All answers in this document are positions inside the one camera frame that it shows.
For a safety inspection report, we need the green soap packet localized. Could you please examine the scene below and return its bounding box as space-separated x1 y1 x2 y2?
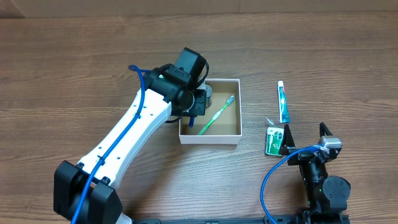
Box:
265 118 284 156

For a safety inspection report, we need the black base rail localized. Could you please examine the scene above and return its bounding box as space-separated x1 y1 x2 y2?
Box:
132 215 350 224

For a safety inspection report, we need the clear soap pump bottle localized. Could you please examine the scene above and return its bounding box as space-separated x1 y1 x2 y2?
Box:
198 83 213 108

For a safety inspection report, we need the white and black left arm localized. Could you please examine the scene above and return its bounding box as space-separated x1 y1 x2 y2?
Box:
53 47 209 224

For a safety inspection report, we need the white cardboard box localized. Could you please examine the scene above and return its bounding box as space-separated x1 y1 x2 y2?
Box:
179 78 243 145

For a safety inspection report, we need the green toothbrush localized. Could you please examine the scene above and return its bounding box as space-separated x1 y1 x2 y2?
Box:
198 95 235 136

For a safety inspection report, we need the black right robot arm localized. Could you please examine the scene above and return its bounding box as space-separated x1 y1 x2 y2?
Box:
280 123 351 224

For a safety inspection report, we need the blue toothpaste tube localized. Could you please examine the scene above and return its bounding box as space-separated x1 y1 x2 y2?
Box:
277 80 290 123

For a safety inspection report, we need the blue disposable razor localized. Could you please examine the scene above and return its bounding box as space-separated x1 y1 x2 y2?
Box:
188 116 195 128

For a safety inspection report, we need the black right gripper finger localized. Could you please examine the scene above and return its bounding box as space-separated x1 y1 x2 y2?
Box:
279 124 295 156
320 123 333 137

